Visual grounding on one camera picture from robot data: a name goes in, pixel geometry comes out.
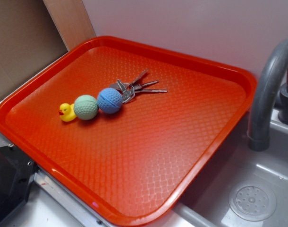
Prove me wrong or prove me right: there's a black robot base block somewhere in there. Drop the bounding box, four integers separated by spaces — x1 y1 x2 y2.
0 146 36 226

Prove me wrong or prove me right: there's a blue dimpled ball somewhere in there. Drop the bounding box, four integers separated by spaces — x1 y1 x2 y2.
97 88 123 114

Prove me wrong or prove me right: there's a green dimpled ball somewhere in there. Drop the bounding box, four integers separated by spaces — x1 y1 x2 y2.
74 95 99 120

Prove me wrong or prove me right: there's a red plastic tray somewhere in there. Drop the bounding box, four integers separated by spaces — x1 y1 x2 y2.
0 36 257 227

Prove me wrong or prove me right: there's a silver key bunch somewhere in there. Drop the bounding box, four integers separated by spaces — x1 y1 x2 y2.
110 69 167 104

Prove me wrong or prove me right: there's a yellow rubber duck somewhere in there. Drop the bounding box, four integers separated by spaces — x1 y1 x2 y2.
59 103 76 122

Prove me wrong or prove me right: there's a wooden board strip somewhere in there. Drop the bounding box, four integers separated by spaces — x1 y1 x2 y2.
43 0 96 51

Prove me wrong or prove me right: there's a grey plastic sink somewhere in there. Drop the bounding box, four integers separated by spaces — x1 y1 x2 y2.
174 116 288 227

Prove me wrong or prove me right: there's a round sink drain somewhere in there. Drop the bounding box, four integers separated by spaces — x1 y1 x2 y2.
229 181 277 222

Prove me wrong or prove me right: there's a brown cardboard panel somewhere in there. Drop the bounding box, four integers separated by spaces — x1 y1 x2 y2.
0 0 67 101

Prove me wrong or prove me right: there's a grey curved faucet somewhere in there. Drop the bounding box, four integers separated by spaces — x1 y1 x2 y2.
247 39 288 151

